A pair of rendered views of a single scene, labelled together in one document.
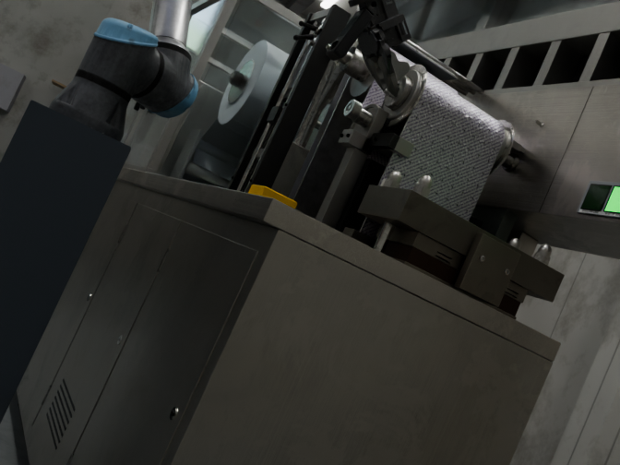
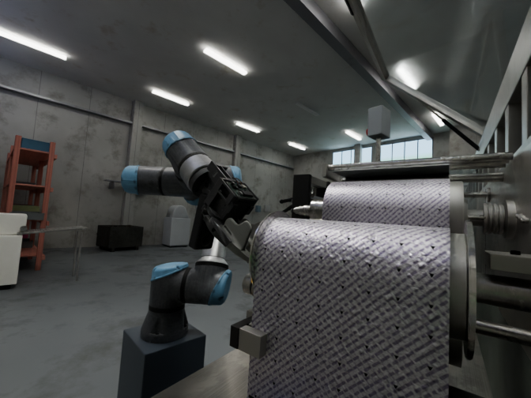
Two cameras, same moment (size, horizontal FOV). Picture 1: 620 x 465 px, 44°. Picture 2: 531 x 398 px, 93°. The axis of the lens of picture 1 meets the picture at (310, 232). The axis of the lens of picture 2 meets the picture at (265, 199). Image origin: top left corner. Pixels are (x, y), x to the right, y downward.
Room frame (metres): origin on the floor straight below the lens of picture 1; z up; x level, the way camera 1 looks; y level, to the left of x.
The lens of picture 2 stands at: (1.36, -0.43, 1.31)
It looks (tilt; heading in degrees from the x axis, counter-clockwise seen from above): 4 degrees up; 60
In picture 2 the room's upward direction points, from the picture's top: 4 degrees clockwise
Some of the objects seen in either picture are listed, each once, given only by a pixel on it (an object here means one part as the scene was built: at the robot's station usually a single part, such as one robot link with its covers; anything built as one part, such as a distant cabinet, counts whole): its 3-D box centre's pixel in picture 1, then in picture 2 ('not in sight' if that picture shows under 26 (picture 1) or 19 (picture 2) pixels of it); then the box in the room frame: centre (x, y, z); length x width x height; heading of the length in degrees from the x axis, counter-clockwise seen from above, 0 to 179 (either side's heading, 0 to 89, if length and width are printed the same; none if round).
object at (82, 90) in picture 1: (94, 105); (166, 317); (1.53, 0.50, 0.95); 0.15 x 0.15 x 0.10
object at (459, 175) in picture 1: (435, 180); (326, 388); (1.60, -0.19, 1.11); 0.23 x 0.01 x 0.18; 114
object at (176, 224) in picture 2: not in sight; (177, 225); (3.23, 9.38, 0.76); 0.77 x 0.65 x 1.52; 15
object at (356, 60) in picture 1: (357, 65); (325, 211); (1.82, 0.06, 1.33); 0.06 x 0.06 x 0.06; 24
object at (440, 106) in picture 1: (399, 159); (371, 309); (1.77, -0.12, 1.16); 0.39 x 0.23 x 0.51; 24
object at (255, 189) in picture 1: (271, 198); not in sight; (1.36, 0.09, 0.91); 0.07 x 0.07 x 0.02; 24
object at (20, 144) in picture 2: not in sight; (23, 201); (-0.55, 7.21, 1.30); 2.87 x 0.77 x 2.60; 105
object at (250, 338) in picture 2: (402, 147); (252, 341); (1.54, -0.10, 1.13); 0.04 x 0.02 x 0.03; 114
